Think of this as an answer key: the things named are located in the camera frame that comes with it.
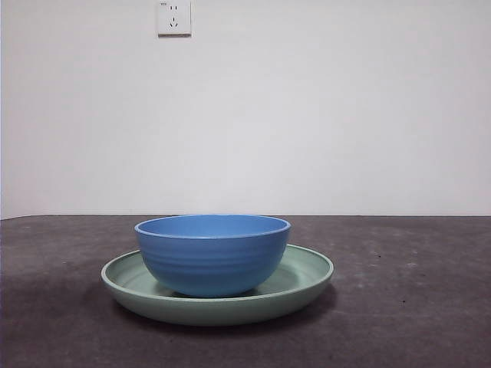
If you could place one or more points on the blue ribbed bowl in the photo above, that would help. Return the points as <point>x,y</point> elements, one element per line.
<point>213,260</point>

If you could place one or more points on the green round plate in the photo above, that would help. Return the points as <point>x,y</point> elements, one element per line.
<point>215,312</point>

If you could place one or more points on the white wall power socket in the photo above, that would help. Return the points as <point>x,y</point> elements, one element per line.
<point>174,17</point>

